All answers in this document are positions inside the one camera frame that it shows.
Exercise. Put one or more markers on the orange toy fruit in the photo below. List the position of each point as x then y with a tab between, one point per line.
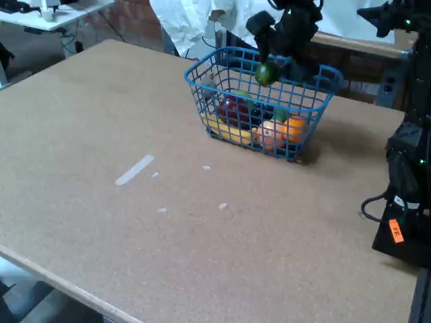
297	129

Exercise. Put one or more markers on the white red basket tag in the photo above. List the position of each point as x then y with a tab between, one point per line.
210	80

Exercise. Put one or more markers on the white object on desk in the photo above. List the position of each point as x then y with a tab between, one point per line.
50	11

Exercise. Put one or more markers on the black power outlet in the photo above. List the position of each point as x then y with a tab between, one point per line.
389	84

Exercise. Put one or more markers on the black metal frame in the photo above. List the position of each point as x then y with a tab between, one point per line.
421	296

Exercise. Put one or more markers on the red toy pomegranate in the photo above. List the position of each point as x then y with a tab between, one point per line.
234	109

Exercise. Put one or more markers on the small green leafy toy fruit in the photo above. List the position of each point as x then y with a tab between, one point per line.
281	115

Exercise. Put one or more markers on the wooden workbench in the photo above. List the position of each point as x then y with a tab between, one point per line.
357	45

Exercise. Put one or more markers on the round green toy fruit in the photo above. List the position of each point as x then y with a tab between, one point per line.
266	74

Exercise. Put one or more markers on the yellow toy banana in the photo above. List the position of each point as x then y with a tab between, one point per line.
232	133

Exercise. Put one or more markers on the pale peach toy fruit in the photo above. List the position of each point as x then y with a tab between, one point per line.
269	136

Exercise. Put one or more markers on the black toy grapes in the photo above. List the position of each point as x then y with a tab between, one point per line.
259	114

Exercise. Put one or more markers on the long white tape strip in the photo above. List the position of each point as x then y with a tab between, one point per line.
134	170

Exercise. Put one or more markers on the grey metal post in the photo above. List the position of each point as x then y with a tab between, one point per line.
221	38

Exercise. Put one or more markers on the white desk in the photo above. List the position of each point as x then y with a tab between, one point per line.
77	11

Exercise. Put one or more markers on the yellow-green toy fruit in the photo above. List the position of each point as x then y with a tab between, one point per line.
244	94

